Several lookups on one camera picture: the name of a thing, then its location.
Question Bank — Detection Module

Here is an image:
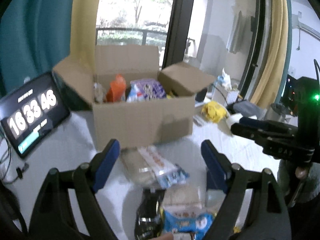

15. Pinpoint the light blue snack bag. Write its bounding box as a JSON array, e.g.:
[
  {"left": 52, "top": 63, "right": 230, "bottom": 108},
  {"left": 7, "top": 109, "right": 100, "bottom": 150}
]
[{"left": 163, "top": 211, "right": 215, "bottom": 239}]

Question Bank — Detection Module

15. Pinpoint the black snack bag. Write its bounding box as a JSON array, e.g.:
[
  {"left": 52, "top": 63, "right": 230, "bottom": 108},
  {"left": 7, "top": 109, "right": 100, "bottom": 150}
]
[{"left": 134, "top": 189, "right": 165, "bottom": 239}]

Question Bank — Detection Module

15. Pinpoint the purple snack bag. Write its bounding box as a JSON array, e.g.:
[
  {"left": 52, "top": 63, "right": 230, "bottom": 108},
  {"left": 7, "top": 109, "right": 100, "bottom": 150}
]
[{"left": 126, "top": 79, "right": 167, "bottom": 102}]

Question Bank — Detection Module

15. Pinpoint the orange snack bag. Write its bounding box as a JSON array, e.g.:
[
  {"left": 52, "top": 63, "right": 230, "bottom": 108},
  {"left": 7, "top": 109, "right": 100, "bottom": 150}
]
[{"left": 106, "top": 74, "right": 126, "bottom": 102}]

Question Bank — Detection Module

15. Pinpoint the grey cloth bag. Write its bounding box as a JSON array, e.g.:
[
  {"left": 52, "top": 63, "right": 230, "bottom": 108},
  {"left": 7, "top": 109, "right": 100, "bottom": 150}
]
[{"left": 232, "top": 100, "right": 265, "bottom": 120}]

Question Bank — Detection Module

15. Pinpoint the yellow snack bag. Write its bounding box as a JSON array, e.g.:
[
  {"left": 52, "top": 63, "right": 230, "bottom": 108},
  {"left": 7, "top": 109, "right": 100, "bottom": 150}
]
[{"left": 201, "top": 101, "right": 228, "bottom": 123}]

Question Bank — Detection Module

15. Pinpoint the black tablet clock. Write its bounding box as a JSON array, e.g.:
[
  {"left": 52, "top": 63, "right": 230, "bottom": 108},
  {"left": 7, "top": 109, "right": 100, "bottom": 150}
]
[{"left": 1, "top": 72, "right": 71, "bottom": 159}]

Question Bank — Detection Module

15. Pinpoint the brown cardboard box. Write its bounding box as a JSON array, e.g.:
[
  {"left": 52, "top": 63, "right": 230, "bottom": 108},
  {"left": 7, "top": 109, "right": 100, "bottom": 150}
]
[{"left": 53, "top": 44, "right": 215, "bottom": 150}]

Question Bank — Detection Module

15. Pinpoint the teal curtain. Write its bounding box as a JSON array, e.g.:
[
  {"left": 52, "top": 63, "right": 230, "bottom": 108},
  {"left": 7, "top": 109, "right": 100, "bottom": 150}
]
[{"left": 1, "top": 0, "right": 73, "bottom": 96}]

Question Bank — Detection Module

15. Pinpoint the yellow curtain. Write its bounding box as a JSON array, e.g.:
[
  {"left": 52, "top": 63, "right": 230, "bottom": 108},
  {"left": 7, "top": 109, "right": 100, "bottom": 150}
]
[{"left": 70, "top": 0, "right": 99, "bottom": 65}]

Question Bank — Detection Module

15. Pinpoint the black cable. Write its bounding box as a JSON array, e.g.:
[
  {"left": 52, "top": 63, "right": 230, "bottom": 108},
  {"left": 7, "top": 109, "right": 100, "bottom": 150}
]
[{"left": 211, "top": 83, "right": 235, "bottom": 113}]

